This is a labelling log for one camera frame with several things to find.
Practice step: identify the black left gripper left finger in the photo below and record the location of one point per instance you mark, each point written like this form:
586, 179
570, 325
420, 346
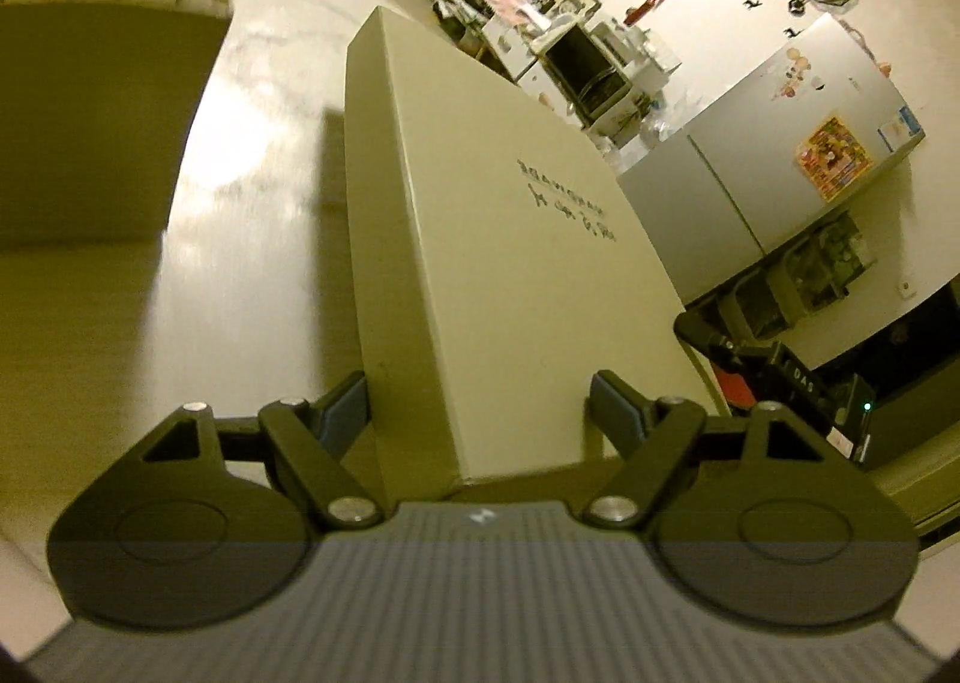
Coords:
206, 518

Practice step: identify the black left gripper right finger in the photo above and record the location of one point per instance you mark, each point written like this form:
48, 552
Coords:
756, 516

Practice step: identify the beige cardboard box lid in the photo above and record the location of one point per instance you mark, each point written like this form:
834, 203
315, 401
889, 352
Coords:
497, 268

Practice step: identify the silver refrigerator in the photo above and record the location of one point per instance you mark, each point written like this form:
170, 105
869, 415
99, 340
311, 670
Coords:
792, 141

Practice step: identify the beige cardboard storage box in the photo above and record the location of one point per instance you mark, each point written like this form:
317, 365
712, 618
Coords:
97, 102

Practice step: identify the black microwave oven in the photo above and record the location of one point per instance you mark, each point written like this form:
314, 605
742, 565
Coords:
587, 76

